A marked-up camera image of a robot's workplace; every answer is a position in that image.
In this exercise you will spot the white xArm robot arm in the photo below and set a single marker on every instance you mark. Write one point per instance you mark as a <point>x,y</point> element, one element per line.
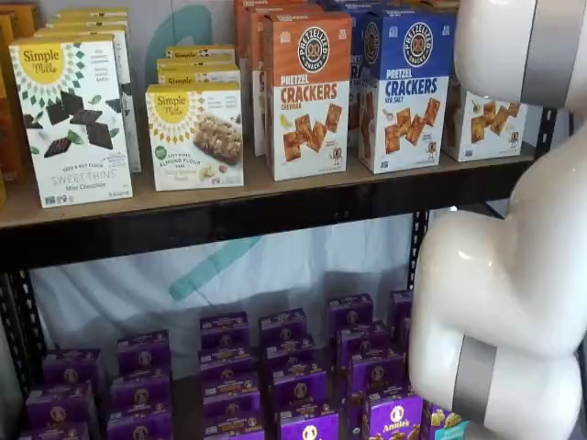
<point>495,298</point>

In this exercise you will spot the black metal shelf rack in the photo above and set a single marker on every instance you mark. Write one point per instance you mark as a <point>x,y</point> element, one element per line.
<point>229,224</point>

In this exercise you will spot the purple Annie's snack box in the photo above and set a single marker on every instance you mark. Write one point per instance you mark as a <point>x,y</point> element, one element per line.
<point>392,419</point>
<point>144,350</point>
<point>231,399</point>
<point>141,392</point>
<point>234,428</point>
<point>283,325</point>
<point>140,426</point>
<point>351,311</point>
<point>227,364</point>
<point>363,344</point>
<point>300,387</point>
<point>401,307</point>
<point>52,433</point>
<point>309,426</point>
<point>224,330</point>
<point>291,356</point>
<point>59,405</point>
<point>378,378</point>
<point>440,421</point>
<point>71,366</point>

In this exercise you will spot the orange cheddar cracker box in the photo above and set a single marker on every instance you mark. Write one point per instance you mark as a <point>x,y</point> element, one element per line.
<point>240,46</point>
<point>257,91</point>
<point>307,101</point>

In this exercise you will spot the Simple Mills almond bar box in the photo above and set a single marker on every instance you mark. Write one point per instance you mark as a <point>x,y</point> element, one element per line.
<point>183,66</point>
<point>195,137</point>
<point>202,52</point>
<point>183,80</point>

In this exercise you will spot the blue sea salt cracker box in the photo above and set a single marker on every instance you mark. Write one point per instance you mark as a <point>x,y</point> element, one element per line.
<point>339,4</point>
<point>408,91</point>
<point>354,91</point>

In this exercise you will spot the Simple Mills Sweet Thins box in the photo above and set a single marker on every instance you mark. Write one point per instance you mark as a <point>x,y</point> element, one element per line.
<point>91,13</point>
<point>133,114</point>
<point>87,24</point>
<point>69,124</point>

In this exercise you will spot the yellow honey mustard cracker box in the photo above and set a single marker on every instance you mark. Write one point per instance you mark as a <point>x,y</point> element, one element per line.
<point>486,133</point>

